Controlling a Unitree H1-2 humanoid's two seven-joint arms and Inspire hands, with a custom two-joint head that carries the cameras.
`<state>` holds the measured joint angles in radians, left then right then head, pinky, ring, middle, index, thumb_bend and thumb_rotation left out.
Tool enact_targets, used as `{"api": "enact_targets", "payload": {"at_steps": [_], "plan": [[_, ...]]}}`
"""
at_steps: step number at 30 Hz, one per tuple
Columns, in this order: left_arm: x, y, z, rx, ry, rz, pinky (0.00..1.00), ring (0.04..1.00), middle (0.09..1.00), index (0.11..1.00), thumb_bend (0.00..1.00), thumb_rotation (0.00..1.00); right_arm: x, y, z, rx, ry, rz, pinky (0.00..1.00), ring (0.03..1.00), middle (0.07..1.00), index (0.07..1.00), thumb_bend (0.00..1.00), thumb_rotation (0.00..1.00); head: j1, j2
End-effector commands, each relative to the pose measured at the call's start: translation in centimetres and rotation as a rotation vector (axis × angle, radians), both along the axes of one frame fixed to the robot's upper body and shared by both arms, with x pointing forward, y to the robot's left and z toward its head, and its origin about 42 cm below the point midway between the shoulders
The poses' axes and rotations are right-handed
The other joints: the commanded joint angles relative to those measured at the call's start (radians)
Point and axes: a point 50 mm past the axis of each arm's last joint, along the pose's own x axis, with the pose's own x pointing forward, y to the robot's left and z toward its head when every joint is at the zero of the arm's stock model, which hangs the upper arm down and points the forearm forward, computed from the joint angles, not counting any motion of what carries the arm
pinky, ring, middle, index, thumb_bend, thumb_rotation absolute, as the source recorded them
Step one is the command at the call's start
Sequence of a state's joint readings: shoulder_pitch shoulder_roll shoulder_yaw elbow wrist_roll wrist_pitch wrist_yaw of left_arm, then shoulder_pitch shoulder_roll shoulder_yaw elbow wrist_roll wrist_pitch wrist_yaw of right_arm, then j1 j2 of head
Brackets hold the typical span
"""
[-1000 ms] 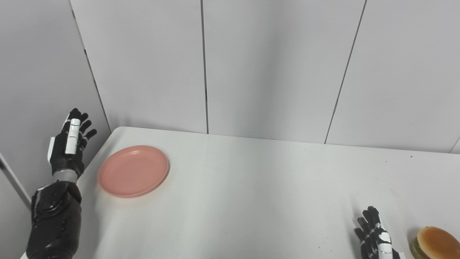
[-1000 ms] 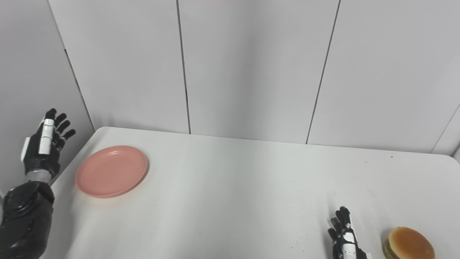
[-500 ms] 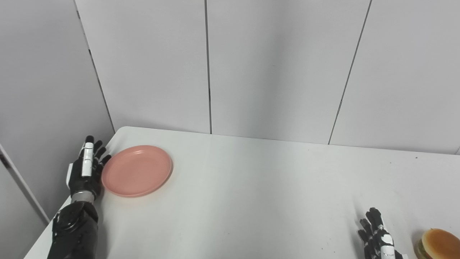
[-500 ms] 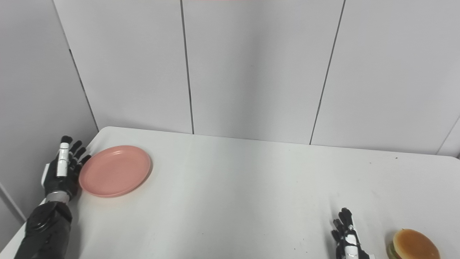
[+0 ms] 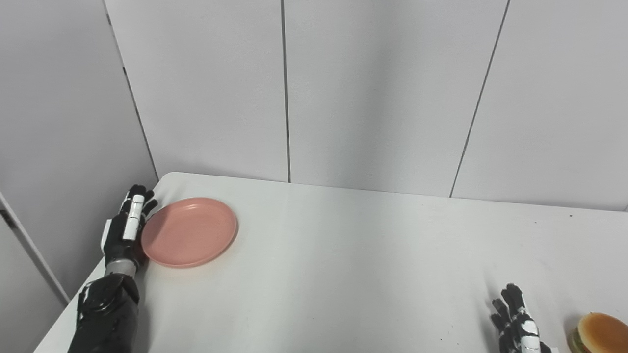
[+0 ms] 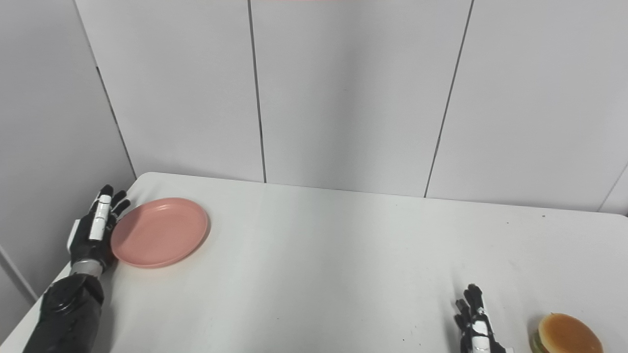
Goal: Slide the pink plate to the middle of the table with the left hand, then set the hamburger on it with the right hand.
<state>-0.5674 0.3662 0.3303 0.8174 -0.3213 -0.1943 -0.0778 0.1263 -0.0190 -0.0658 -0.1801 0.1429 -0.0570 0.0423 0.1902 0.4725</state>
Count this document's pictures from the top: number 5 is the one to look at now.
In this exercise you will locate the pink plate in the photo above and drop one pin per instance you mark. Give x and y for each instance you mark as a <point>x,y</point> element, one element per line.
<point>189,232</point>

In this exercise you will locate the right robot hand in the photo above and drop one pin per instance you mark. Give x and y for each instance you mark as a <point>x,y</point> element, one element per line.
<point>517,326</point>

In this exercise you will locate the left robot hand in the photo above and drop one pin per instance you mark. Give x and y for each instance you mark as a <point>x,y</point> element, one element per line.
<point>125,230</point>

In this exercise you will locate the toy hamburger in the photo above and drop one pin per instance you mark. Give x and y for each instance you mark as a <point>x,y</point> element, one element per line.
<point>599,334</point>

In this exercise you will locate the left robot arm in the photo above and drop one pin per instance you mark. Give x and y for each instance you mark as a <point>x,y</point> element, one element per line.
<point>105,309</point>

